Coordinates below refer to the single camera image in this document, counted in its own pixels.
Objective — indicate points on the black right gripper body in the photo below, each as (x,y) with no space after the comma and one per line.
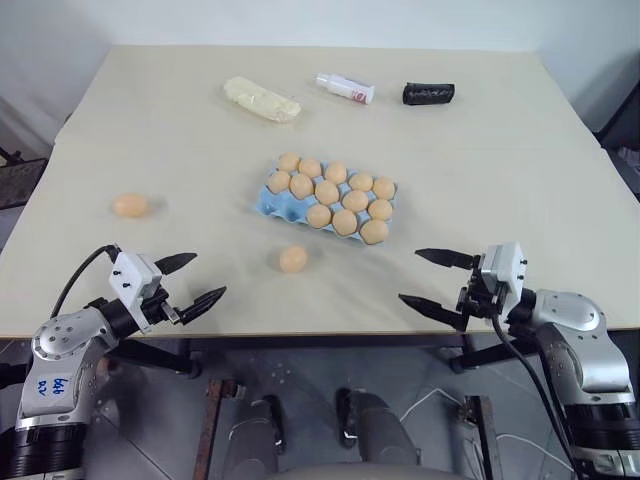
(477,295)

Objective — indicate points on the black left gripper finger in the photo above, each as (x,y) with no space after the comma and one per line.
(176,261)
(202,302)

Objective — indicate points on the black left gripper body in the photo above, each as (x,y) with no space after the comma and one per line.
(161,306)

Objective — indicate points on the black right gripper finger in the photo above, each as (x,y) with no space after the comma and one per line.
(442,256)
(430,307)

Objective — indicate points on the brown egg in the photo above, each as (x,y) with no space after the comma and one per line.
(374,232)
(279,182)
(380,210)
(130,205)
(345,223)
(301,185)
(289,162)
(356,200)
(319,215)
(293,259)
(327,193)
(361,182)
(310,167)
(384,188)
(336,172)

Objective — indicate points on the blue egg carton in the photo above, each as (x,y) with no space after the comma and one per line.
(272,202)

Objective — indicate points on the black table leg strut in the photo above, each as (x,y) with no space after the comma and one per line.
(492,354)
(160,357)

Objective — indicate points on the rusty metal bar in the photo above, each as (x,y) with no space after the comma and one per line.
(484,435)
(212,420)

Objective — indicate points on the black pouch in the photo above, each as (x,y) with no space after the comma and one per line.
(429,93)

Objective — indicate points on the black mesh rack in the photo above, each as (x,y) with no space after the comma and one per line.
(20,182)

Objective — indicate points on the clear bag of pale food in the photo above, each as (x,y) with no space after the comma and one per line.
(260,99)

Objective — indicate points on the white plastic bottle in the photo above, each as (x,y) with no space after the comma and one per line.
(345,88)

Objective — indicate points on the black chair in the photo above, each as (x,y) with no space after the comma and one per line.
(622,125)

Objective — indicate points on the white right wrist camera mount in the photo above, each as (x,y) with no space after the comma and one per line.
(505,270)

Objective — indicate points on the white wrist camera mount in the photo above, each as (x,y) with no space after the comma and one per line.
(131,277)
(505,270)

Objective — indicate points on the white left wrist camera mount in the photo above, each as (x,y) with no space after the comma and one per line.
(131,277)

